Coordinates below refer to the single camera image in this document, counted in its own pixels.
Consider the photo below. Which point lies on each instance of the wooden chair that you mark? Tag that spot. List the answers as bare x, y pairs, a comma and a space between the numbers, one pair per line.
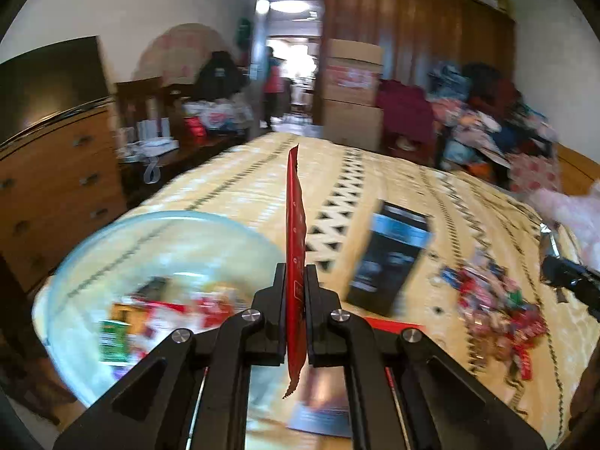
153, 112

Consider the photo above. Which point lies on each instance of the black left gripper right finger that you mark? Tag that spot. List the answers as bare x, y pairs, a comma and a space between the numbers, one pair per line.
405, 391

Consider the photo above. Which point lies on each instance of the blue glass bowl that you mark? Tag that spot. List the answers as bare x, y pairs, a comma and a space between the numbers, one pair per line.
119, 293

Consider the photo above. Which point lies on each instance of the pink floral quilt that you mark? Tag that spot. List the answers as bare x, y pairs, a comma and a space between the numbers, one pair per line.
579, 214

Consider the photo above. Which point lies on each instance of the long red snack packet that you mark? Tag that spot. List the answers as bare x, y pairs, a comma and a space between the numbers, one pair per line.
294, 279

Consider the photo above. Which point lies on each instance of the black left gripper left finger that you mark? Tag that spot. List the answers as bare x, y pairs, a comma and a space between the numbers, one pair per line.
191, 391

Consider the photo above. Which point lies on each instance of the pile of clothes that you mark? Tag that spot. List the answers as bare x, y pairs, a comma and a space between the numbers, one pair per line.
470, 119

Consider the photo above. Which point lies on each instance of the flat dark red box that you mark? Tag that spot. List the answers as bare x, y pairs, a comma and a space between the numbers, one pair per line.
323, 408

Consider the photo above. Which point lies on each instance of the person in red jacket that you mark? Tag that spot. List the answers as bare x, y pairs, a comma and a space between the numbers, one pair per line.
273, 87

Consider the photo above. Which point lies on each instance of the black shaver box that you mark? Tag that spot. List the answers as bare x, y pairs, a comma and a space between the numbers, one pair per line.
397, 238

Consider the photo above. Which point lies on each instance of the wooden wardrobe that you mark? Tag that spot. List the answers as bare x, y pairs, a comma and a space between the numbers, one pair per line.
415, 35

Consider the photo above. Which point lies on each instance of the wooden drawer chest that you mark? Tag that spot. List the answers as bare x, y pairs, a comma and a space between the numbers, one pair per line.
59, 184

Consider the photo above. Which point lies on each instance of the yellow patterned bed cover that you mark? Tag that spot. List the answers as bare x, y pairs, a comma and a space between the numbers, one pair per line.
475, 290

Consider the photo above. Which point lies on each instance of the stacked cardboard boxes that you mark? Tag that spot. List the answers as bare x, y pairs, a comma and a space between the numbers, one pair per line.
351, 78

